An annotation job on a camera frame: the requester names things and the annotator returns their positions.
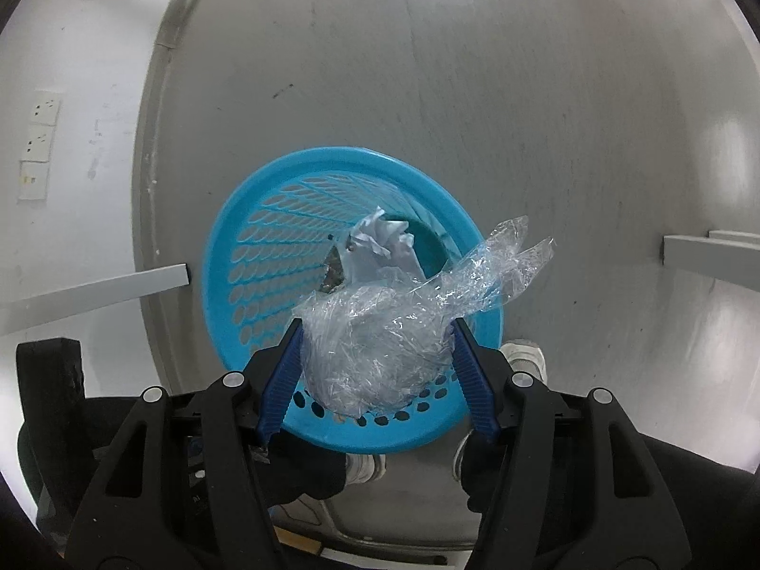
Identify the white paper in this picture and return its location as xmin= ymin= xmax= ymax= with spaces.
xmin=341 ymin=208 xmax=425 ymax=286

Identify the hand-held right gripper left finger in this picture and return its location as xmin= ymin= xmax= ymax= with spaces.
xmin=64 ymin=317 xmax=306 ymax=570

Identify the person's right white shoe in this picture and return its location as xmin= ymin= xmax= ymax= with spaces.
xmin=452 ymin=338 xmax=547 ymax=482

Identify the clear plastic wrap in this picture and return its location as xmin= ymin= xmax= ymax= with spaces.
xmin=294 ymin=214 xmax=556 ymax=419

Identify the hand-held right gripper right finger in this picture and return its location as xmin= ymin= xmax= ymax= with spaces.
xmin=452 ymin=316 xmax=693 ymax=570

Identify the white wall socket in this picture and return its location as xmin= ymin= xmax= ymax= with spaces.
xmin=27 ymin=90 xmax=62 ymax=127
xmin=20 ymin=124 xmax=56 ymax=162

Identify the person's left white shoe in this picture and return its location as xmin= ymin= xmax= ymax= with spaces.
xmin=344 ymin=454 xmax=388 ymax=485

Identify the blue plastic waste basket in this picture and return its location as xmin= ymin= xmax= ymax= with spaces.
xmin=199 ymin=145 xmax=507 ymax=453

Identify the dark wrapper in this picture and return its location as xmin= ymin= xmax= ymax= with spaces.
xmin=321 ymin=234 xmax=354 ymax=298

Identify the person's white shoe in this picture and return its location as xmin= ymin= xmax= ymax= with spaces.
xmin=344 ymin=454 xmax=388 ymax=485
xmin=452 ymin=338 xmax=547 ymax=482

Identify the white wall plate yellow mark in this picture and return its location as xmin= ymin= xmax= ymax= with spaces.
xmin=18 ymin=160 xmax=50 ymax=201

